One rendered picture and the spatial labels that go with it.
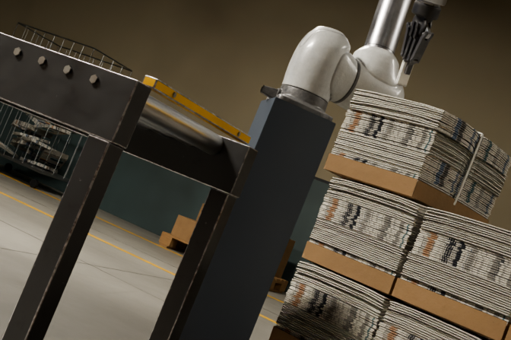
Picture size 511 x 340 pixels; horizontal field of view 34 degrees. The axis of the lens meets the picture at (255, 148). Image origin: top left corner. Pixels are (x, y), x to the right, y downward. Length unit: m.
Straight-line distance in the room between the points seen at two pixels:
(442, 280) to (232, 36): 8.45
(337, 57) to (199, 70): 7.75
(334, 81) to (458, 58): 6.73
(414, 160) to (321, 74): 0.58
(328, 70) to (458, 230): 0.79
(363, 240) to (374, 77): 0.72
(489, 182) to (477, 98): 6.80
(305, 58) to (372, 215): 0.66
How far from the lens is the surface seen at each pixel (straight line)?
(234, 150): 1.91
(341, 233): 2.05
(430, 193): 2.02
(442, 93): 9.10
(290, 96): 2.45
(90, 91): 1.52
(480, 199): 2.23
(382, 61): 2.60
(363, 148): 2.09
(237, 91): 9.88
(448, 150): 2.04
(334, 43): 2.50
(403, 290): 1.92
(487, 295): 1.82
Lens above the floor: 0.66
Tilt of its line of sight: 4 degrees up
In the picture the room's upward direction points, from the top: 22 degrees clockwise
